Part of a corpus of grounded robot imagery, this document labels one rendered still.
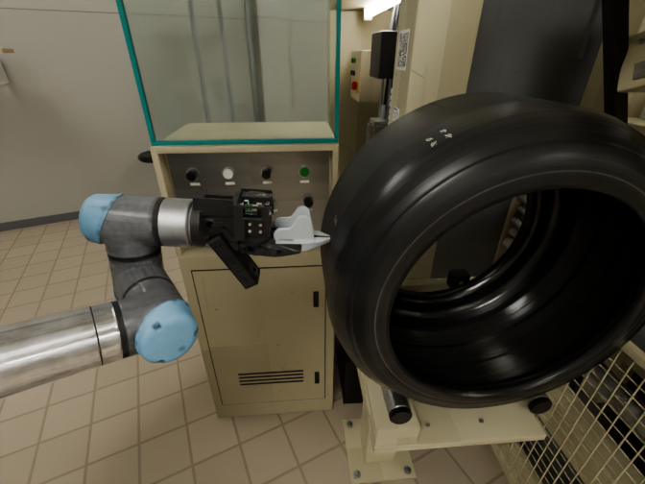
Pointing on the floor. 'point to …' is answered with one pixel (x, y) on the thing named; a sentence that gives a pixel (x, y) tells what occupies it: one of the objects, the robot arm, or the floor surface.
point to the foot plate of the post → (388, 471)
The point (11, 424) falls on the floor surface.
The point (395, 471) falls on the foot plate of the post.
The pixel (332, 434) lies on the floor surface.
